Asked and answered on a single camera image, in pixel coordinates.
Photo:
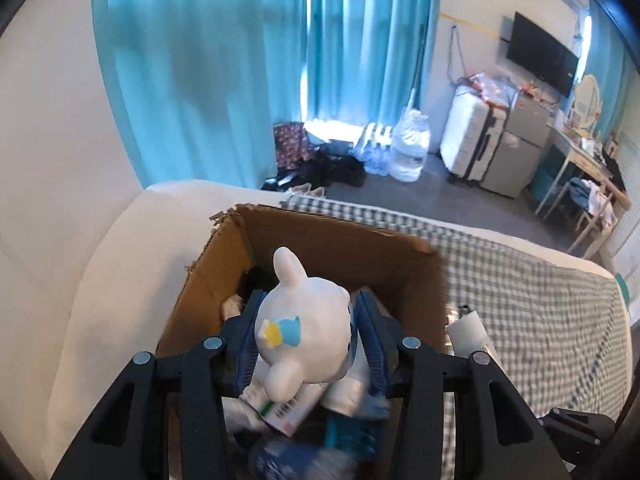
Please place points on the clear plastic bag floral item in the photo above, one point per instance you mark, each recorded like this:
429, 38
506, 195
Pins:
280, 458

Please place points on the white cylinder bottle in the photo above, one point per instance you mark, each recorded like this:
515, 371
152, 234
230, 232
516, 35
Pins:
468, 335

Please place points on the large water jug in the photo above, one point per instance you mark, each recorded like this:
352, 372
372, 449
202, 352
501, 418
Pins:
409, 144

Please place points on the oval vanity mirror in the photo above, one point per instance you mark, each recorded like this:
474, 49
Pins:
586, 106

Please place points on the teal stool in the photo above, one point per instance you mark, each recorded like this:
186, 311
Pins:
624, 290

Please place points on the grey mini fridge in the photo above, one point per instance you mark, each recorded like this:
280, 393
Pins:
519, 151

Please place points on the checkered bed sheet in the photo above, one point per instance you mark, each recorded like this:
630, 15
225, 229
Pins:
561, 334

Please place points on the small blue window curtain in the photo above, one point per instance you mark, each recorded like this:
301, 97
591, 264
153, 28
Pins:
609, 62

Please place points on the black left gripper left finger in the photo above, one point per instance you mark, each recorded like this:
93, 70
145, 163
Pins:
126, 434

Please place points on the wooden chair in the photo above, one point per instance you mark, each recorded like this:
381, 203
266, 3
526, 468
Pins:
602, 206

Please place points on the white desk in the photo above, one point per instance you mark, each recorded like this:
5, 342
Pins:
561, 160

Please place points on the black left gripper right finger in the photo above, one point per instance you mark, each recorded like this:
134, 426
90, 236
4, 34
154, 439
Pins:
497, 434

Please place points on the large blue curtain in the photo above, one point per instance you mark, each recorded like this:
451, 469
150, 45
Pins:
196, 86

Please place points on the dark clothes on floor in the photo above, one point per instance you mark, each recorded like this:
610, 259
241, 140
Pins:
328, 163

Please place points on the brown cardboard box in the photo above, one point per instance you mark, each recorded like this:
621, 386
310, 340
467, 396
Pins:
403, 272

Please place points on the pack of water bottles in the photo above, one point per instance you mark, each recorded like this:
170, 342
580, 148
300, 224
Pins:
373, 148

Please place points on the black wall television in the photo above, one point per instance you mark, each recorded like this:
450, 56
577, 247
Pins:
538, 52

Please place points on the floral patterned bag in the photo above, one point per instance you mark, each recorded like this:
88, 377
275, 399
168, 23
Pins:
292, 144

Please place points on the white suitcase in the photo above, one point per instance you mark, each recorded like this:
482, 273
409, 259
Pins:
472, 133

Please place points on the white plush bear toy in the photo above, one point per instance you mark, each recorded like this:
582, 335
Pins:
303, 330

